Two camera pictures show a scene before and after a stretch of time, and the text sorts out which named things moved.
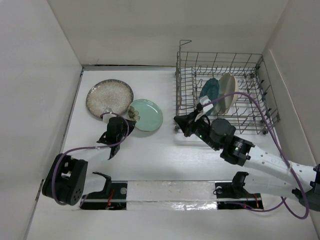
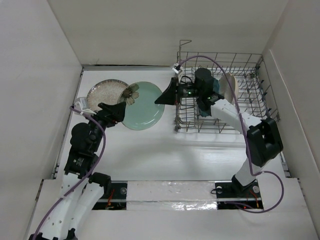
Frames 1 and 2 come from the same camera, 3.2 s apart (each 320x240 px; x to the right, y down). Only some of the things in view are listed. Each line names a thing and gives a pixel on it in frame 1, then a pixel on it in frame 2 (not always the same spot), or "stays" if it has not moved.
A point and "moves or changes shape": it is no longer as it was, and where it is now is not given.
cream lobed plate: (228, 84) stays
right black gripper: (184, 120) to (170, 96)
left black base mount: (113, 197) stays
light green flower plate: (147, 114) moves or changes shape
